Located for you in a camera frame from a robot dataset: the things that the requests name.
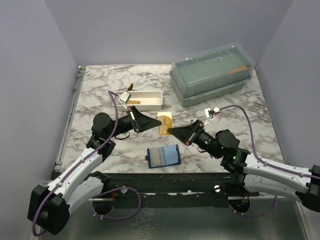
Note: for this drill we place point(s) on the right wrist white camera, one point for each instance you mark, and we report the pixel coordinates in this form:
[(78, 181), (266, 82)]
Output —
[(210, 114)]

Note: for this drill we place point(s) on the gold VIP card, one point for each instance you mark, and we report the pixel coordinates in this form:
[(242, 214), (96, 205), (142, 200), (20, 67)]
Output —
[(166, 119)]

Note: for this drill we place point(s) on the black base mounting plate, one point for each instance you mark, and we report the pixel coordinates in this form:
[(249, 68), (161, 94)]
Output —
[(178, 190)]

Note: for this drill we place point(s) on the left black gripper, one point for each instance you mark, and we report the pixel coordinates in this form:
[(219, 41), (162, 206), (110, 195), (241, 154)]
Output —
[(142, 122)]

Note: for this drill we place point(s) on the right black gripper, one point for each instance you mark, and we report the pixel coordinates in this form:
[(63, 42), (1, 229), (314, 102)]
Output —
[(186, 134)]

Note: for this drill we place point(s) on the blue card holder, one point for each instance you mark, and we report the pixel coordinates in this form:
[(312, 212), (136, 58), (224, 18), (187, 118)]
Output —
[(171, 156)]

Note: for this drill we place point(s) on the yellow black handled screwdriver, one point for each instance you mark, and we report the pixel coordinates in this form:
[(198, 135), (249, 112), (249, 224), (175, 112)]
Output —
[(130, 87)]

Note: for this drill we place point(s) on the green bin with clear lid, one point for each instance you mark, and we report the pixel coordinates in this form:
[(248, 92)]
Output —
[(211, 73)]

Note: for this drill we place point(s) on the white rectangular tray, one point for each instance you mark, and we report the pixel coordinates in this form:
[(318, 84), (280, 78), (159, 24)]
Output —
[(151, 100)]

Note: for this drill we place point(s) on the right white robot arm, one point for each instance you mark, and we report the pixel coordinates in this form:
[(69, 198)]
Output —
[(257, 174)]

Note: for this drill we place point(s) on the gold card lying in tray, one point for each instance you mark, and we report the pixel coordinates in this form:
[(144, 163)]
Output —
[(134, 102)]

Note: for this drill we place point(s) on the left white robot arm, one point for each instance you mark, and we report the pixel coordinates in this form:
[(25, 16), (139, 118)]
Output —
[(51, 206)]

